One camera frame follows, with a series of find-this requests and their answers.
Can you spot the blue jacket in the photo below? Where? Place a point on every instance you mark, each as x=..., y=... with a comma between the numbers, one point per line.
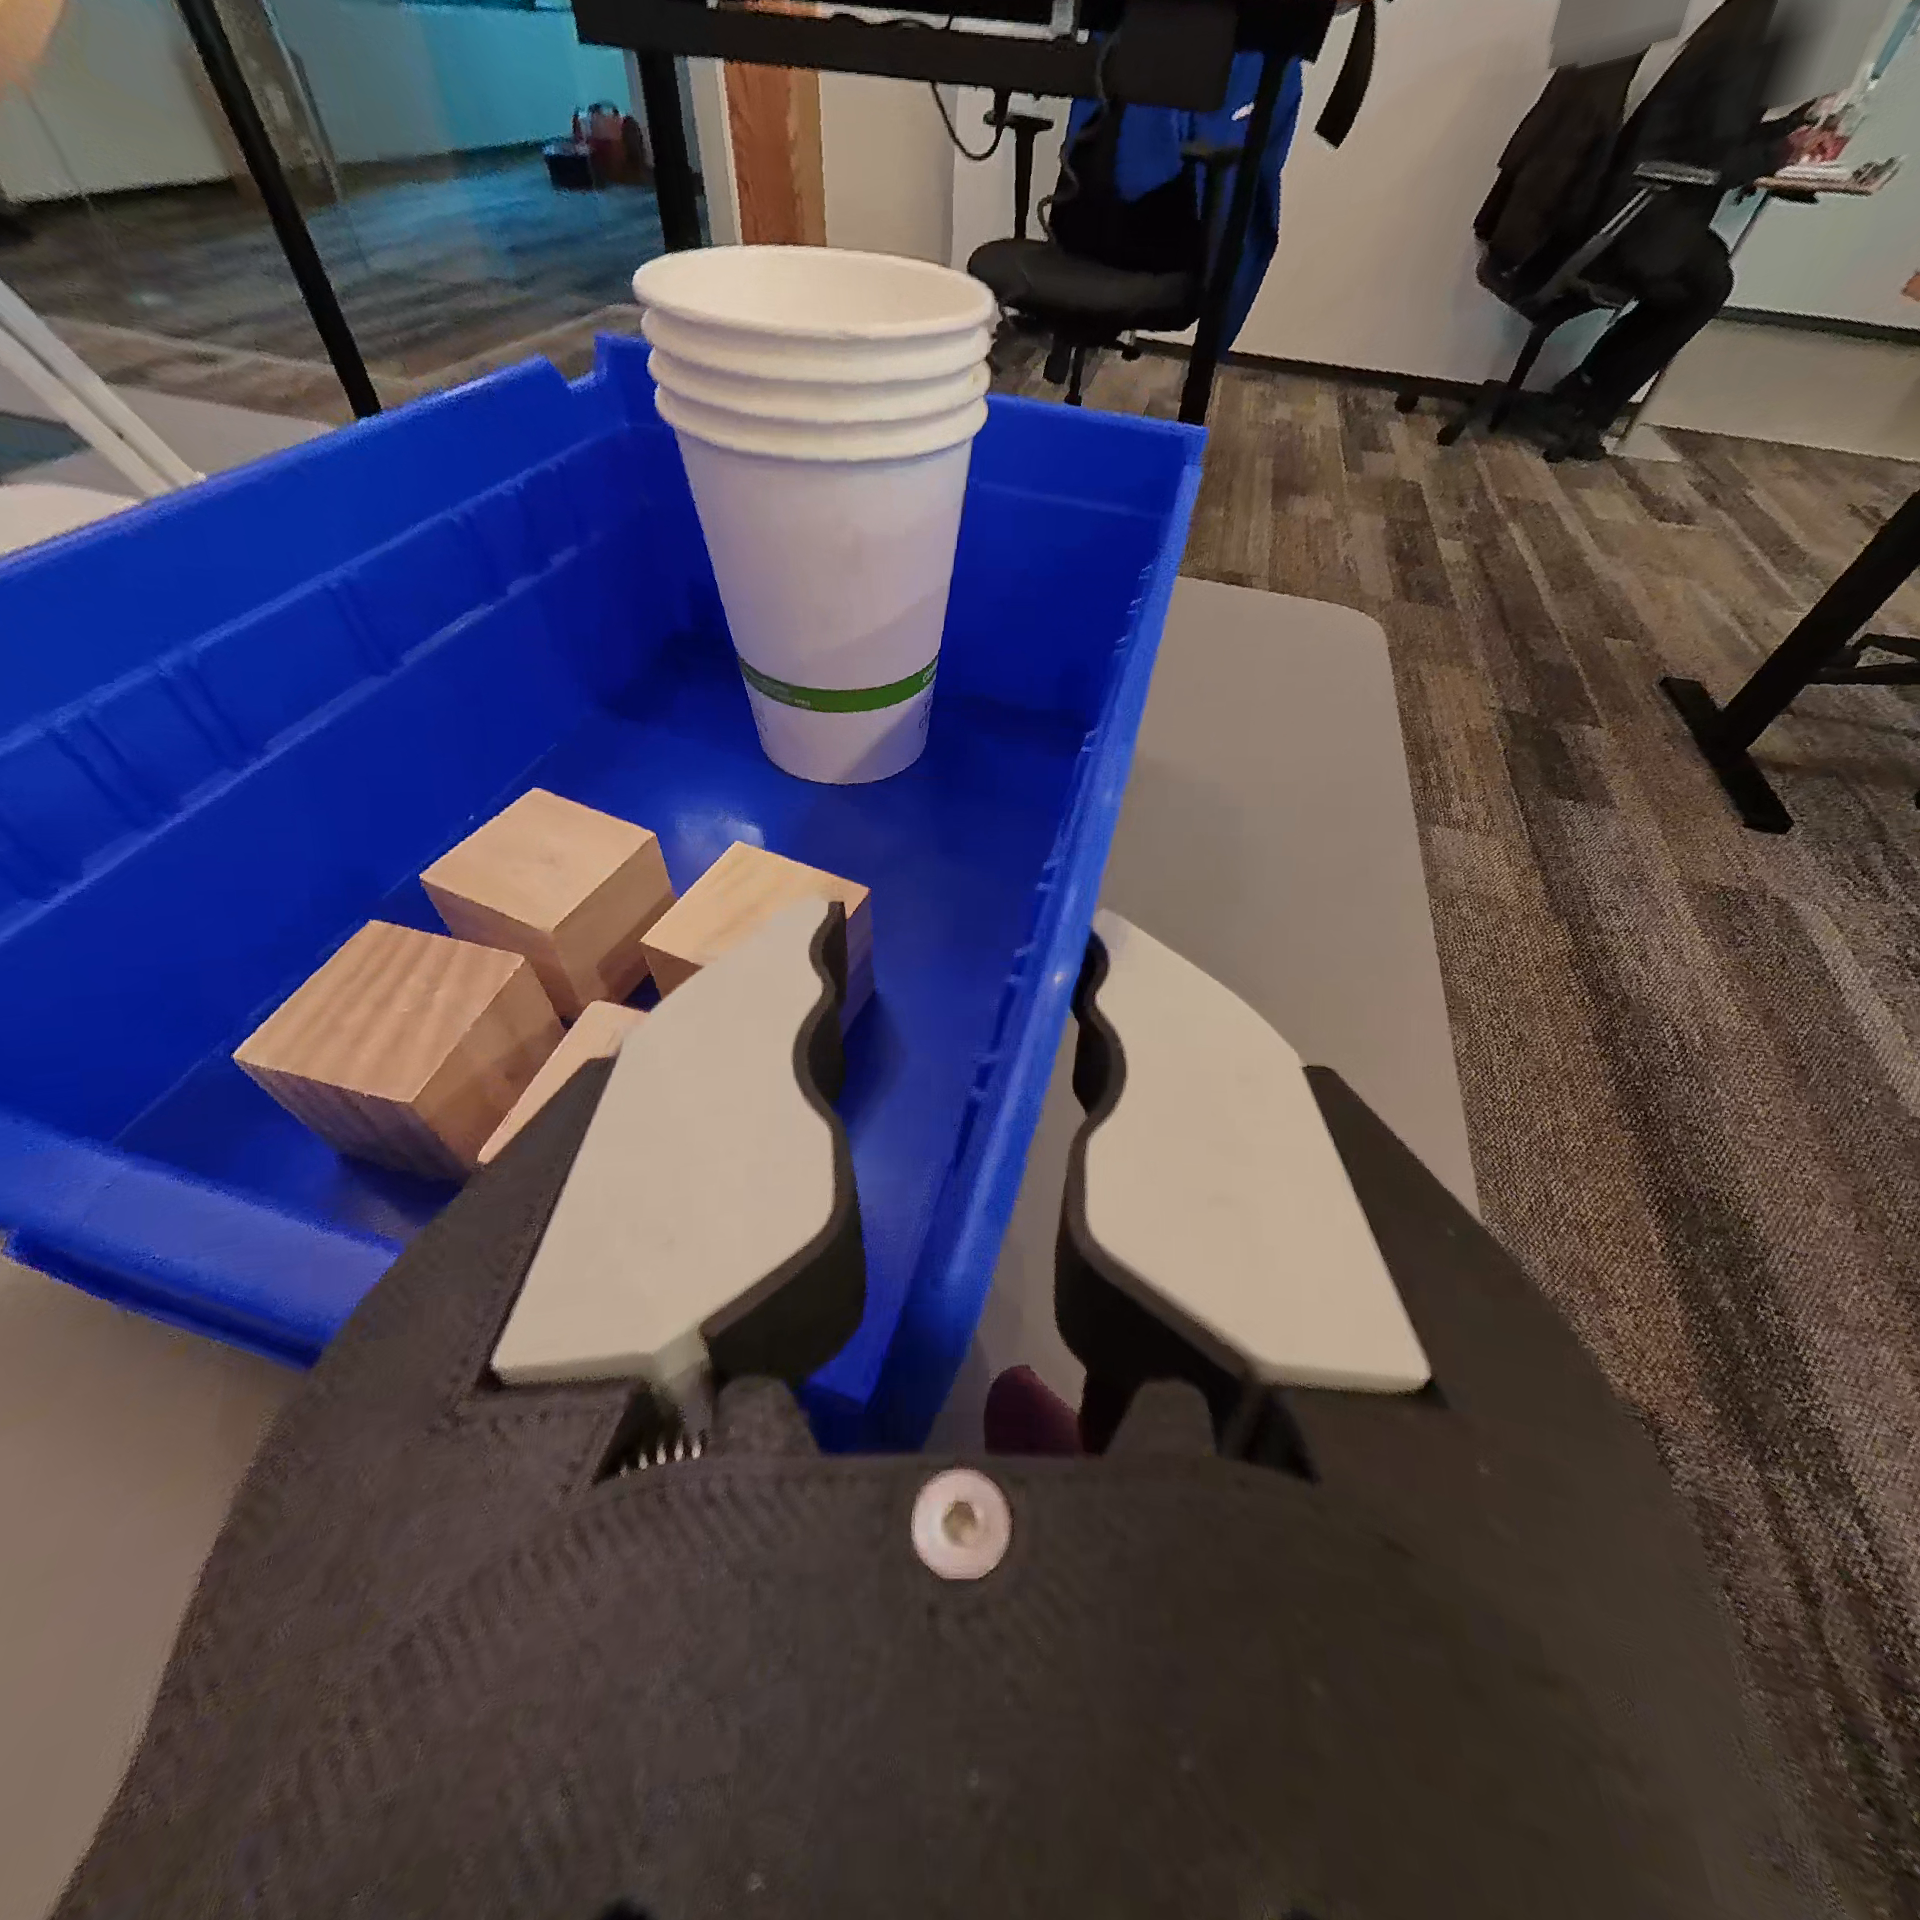
x=1124, y=143

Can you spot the wooden post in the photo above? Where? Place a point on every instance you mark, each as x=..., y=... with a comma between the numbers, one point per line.
x=773, y=149

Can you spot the black standing desk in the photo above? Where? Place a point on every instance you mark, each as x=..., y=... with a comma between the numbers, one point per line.
x=900, y=54

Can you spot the wooden cube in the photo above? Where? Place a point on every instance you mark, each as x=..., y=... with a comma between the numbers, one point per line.
x=562, y=1074
x=733, y=915
x=539, y=885
x=389, y=1037

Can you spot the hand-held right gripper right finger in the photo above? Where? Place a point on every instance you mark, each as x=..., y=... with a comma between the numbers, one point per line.
x=1229, y=1202

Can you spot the black metal pole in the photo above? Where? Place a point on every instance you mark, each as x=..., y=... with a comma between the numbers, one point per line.
x=284, y=226

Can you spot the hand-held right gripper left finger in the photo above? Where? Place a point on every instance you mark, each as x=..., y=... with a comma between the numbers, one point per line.
x=675, y=1184

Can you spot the blue plastic bin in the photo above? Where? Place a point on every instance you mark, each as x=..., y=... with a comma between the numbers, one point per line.
x=376, y=676

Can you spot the black office chair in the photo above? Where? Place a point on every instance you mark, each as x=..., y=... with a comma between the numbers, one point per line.
x=1079, y=278

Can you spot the red bag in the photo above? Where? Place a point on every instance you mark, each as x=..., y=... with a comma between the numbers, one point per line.
x=600, y=149

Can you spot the black table leg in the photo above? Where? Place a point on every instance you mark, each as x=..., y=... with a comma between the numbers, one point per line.
x=1770, y=692

